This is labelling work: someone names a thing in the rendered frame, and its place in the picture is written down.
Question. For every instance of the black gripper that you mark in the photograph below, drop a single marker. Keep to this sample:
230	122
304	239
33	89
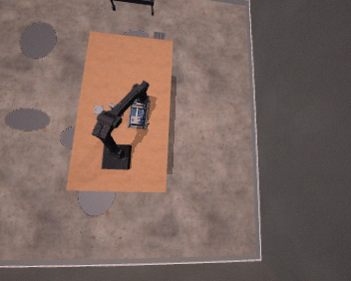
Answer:
144	100

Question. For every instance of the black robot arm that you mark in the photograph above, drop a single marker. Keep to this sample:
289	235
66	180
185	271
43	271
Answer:
109	120

